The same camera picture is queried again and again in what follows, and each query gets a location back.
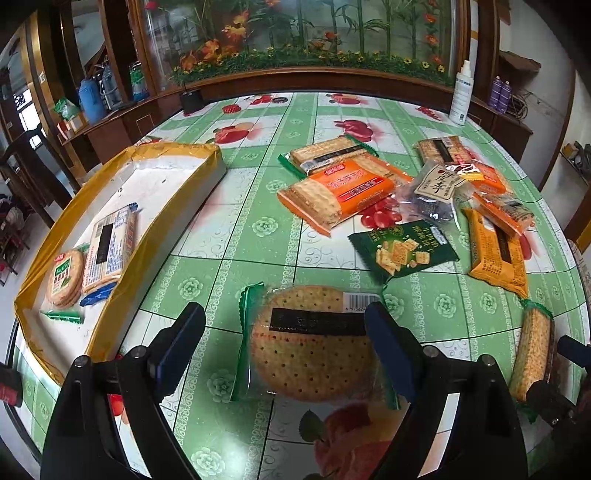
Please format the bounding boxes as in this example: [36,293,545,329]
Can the large round cracker packet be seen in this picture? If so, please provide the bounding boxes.
[229,284,402,411]

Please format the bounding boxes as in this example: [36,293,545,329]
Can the clear dried plum packet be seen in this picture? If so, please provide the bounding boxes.
[397,161,472,229]

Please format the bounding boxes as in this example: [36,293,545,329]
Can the small black pot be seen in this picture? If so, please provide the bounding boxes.
[179,90,204,114]

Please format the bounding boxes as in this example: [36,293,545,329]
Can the small cardboard boxes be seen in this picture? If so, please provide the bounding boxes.
[56,113,89,139]

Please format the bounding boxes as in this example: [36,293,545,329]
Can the small round cracker packet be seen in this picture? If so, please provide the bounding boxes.
[41,247,88,324]

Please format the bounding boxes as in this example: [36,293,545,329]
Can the wooden display cabinet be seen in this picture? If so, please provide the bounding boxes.
[28,0,536,167]

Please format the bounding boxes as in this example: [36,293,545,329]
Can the orange-edged cracker packet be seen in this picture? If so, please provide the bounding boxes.
[472,191,536,236]

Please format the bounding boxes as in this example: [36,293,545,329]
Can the green plastic bag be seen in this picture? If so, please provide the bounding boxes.
[128,62,151,102]

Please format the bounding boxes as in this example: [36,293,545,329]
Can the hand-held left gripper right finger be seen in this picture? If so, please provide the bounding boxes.
[365,305,529,480]

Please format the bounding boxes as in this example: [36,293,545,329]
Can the bundle of cables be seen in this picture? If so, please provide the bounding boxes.
[510,90,532,121]

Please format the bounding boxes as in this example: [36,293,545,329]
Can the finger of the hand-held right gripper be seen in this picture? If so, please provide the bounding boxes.
[556,336,591,370]

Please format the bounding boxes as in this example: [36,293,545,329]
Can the blue thermos jug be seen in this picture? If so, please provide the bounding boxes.
[78,78,107,124]

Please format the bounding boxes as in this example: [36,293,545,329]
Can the blue-edged rectangular cracker packet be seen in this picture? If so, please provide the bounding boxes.
[79,205,139,308]

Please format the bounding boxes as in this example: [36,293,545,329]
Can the white tray with yellow tape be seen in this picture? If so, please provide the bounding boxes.
[14,142,228,386]

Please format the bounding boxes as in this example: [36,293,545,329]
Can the dark green cracker packet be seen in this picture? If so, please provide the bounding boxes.
[347,220,460,284]

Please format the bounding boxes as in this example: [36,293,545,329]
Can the white spray bottle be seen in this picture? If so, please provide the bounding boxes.
[449,60,476,126]

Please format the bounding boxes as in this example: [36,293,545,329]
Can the large orange cracker packet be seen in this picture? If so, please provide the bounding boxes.
[277,154,414,237]

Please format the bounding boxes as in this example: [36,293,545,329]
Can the brown-edged cracker packet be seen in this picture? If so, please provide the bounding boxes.
[413,135,476,168]

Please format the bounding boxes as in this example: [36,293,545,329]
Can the dark wooden chair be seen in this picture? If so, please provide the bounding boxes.
[0,124,81,227]

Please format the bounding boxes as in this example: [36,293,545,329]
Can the red object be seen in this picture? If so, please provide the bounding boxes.
[0,362,24,409]

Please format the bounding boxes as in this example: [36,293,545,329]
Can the yellow-orange biscuit packet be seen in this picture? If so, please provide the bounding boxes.
[463,208,529,298]

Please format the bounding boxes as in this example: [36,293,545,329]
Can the floral glass panel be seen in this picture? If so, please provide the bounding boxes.
[139,0,462,88]

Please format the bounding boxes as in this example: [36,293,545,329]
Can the green-edged rectangular cracker packet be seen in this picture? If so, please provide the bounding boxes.
[278,135,379,178]

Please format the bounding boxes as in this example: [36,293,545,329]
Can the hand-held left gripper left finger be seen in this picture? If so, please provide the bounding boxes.
[41,302,206,480]

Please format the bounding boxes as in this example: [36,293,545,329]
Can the orange snack packet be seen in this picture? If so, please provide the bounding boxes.
[455,159,513,195]

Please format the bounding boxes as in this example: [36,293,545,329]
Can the narrow green-edged cracker packet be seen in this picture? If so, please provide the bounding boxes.
[508,299,557,407]

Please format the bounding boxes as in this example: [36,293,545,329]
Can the clear water bottle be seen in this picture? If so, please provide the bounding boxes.
[99,65,123,112]

